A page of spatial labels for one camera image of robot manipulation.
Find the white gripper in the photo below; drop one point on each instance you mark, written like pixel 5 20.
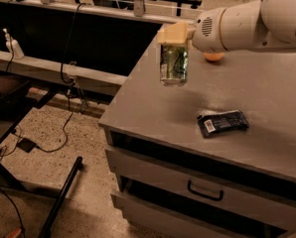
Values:
pixel 207 30

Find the green soda can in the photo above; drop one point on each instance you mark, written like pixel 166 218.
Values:
pixel 174 65

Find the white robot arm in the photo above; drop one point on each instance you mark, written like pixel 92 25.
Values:
pixel 258 26

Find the orange fruit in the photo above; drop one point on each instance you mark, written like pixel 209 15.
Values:
pixel 213 57

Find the dark blue snack packet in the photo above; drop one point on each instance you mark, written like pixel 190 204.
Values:
pixel 214 123

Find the white spray bottle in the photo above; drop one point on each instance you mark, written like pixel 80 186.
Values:
pixel 13 46

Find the dark side desk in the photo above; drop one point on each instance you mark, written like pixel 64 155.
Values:
pixel 14 106

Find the grey lower drawer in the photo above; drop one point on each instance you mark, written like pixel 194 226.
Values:
pixel 164 220

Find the grey drawer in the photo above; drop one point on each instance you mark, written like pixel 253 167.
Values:
pixel 164 220
pixel 241 210

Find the black power adapter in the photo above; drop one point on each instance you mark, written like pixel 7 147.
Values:
pixel 26 145

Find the black metal floor bar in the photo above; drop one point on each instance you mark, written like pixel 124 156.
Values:
pixel 46 229

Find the grey upper drawer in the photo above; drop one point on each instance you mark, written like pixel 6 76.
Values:
pixel 241 210

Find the grey metal rail ledge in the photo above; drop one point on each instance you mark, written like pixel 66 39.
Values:
pixel 51 71

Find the black drawer handle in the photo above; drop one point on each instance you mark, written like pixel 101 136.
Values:
pixel 214 195

